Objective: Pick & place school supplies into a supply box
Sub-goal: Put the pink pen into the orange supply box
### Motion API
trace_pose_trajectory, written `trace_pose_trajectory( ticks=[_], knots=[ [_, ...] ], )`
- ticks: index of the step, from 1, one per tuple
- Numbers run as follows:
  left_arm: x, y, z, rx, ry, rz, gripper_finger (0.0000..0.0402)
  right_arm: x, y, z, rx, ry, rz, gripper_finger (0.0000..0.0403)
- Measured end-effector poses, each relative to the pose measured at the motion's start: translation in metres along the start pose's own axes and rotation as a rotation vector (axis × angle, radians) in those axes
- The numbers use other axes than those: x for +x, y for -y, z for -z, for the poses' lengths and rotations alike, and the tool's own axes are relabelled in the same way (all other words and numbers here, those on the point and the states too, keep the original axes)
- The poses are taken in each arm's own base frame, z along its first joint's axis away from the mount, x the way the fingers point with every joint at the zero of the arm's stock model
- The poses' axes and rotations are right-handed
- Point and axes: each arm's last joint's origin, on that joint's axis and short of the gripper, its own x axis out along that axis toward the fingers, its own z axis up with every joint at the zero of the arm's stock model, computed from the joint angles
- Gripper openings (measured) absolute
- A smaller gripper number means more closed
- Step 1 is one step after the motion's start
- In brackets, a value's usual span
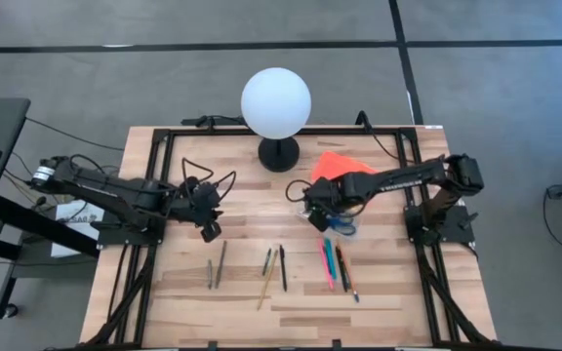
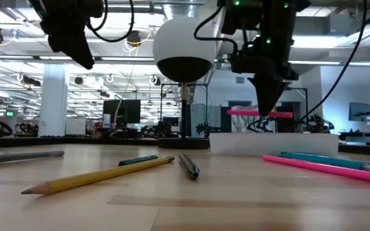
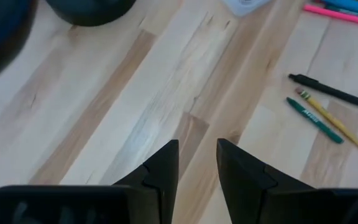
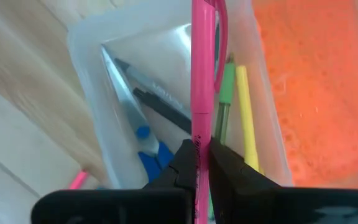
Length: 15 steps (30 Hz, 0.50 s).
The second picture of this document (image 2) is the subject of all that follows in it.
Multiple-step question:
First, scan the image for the dark green marker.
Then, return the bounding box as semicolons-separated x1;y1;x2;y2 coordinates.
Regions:
118;155;159;167

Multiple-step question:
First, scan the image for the wall-mounted screen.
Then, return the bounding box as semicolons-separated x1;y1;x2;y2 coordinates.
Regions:
348;102;370;123

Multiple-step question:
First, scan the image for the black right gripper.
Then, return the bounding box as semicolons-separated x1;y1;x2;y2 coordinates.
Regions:
229;31;300;117

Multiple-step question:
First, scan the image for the white globe table lamp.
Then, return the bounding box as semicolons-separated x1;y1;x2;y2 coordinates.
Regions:
152;17;217;150

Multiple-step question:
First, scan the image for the yellow pencil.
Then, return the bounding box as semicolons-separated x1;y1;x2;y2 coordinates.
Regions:
20;155;176;196

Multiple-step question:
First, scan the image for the black click pen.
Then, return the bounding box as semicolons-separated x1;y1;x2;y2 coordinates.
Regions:
178;153;200;180

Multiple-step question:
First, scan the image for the grey draped cloth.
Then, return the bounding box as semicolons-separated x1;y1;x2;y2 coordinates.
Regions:
231;105;265;133

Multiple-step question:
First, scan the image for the grey marker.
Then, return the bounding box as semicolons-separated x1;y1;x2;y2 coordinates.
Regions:
0;150;66;166

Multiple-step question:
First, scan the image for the teal pen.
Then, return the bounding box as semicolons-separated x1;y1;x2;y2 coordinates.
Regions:
277;151;370;176

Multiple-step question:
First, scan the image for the black aluminium table frame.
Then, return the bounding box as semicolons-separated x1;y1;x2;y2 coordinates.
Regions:
0;136;370;154

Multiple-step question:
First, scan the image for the pink pencil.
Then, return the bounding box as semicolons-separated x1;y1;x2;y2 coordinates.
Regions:
261;155;370;185

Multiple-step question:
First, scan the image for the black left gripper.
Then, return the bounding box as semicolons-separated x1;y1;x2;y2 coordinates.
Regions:
27;0;105;71

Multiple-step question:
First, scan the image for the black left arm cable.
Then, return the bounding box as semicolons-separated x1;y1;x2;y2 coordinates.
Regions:
85;0;135;43

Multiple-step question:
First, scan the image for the clear plastic supply box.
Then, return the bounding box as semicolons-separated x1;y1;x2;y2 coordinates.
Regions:
209;132;339;157

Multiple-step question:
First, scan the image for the black computer monitor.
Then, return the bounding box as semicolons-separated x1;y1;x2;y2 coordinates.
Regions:
103;99;141;129

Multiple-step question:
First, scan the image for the white board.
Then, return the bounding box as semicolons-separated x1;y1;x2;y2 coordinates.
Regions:
65;117;87;136

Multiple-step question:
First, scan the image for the white building column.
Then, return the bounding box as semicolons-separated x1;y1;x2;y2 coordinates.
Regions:
38;64;69;138

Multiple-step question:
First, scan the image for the pink highlighter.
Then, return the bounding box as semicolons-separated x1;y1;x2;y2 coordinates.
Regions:
226;110;294;119

